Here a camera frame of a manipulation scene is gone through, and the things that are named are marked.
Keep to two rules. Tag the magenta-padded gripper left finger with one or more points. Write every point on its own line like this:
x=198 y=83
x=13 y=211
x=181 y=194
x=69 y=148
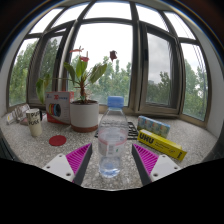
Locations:
x=77 y=160

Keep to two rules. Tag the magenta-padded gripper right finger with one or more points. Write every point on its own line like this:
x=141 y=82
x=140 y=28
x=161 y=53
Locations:
x=146 y=160

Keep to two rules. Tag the clear blue-capped water bottle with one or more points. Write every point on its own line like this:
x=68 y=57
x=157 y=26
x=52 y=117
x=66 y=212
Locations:
x=112 y=140

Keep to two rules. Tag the long yellow glue box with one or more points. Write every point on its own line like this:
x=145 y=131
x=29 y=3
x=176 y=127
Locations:
x=161 y=145

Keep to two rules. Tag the flat round red coaster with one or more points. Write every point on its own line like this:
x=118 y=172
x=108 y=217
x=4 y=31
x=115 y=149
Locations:
x=57 y=140

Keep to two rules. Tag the black openwork trivet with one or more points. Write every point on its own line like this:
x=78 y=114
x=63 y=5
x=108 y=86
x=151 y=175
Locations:
x=133 y=130

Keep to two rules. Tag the blue green carton pack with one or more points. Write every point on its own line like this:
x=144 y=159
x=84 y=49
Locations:
x=153 y=126

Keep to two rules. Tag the potted plant in white pot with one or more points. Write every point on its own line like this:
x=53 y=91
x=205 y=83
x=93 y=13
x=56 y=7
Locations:
x=84 y=116

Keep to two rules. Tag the white red filament box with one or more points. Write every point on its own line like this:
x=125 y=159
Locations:
x=60 y=108

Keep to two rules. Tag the white paper cup black print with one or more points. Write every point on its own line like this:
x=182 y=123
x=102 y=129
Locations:
x=34 y=123

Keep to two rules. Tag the white paper packet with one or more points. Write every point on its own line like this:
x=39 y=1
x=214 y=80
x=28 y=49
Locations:
x=18 y=112

